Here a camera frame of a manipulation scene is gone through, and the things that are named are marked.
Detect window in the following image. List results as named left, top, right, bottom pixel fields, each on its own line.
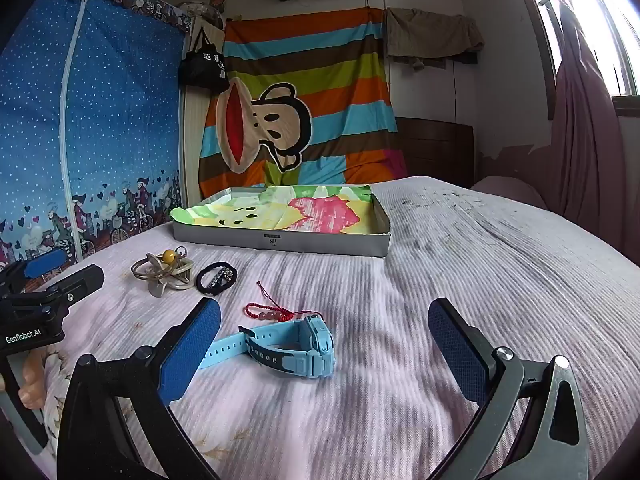
left=525, top=0, right=640, bottom=98

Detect colourful painted paper lining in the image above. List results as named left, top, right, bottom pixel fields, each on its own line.
left=170, top=185, right=374, bottom=235

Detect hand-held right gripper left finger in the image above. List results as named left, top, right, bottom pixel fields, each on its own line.
left=56, top=297, right=223, bottom=480

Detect pale plastic bundle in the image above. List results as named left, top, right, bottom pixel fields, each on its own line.
left=180, top=0, right=228, bottom=23

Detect blue dotted fabric wardrobe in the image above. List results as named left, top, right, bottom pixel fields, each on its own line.
left=0, top=0, right=193, bottom=273

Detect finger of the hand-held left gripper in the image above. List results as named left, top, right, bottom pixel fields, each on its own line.
left=30, top=263, right=106, bottom=319
left=0, top=247, right=69, bottom=297

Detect grey cardboard box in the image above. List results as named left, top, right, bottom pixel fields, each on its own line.
left=170, top=185, right=392, bottom=258

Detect black tote bag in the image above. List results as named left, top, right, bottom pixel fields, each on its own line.
left=178, top=27, right=230, bottom=93

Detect pink pillow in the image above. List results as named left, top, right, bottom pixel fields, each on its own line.
left=470, top=175, right=548, bottom=211

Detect brown hanging clothes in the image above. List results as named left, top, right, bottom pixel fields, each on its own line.
left=385, top=7, right=485, bottom=68

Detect person's left hand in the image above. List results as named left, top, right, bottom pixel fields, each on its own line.
left=0, top=350, right=49, bottom=411

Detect metal bangles with yellow bead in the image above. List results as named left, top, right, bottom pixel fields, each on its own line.
left=131, top=246, right=195, bottom=297

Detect pink curtain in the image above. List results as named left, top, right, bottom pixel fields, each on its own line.
left=505, top=0, right=626, bottom=256

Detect red beaded string bracelet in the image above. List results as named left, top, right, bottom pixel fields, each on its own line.
left=244, top=281, right=313, bottom=328

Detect light blue wrist watch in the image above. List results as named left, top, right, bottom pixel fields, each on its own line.
left=197, top=314, right=337, bottom=383

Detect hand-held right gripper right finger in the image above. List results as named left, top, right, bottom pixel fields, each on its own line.
left=427, top=297, right=592, bottom=480

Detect dark wooden headboard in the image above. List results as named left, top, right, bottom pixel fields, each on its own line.
left=395, top=116, right=475, bottom=188

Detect striped monkey print blanket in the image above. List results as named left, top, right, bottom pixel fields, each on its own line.
left=197, top=6, right=408, bottom=201

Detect black braided bracelet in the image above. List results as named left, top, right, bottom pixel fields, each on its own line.
left=195, top=261, right=237, bottom=296

